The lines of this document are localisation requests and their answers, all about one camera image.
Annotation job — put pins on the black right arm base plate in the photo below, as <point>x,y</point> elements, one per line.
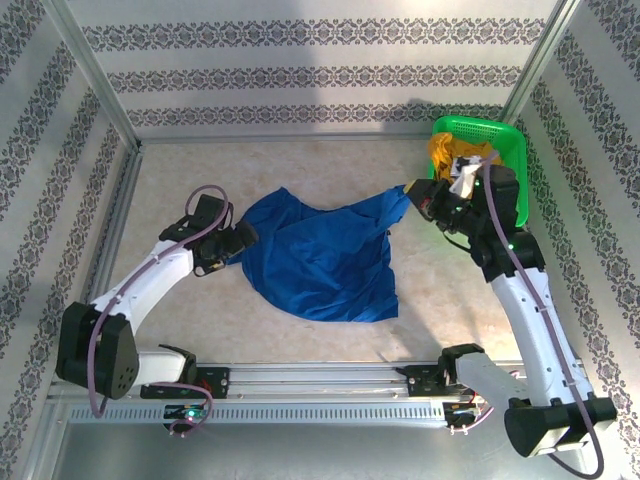
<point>422,380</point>

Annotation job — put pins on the green plastic basket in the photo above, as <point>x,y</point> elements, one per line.
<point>517,165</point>

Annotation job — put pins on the orange cloth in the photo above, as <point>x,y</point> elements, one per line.
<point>440,150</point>

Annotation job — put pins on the sheet metal shelf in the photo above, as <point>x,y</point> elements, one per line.
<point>320,452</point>

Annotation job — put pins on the aluminium corner post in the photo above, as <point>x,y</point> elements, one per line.
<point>541,55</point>
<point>92,70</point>

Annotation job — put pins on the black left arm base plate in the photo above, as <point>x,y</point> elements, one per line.
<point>217,382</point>

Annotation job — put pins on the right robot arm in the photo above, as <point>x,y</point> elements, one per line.
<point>530,325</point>

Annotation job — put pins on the aluminium table side rail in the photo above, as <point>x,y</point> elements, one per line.
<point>122,190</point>

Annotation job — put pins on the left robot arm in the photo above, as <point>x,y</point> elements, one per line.
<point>150,280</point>

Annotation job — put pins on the blue printed t-shirt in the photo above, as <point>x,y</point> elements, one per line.
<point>320,260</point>

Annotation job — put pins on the aluminium table end rail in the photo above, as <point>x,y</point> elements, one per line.
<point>280,137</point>

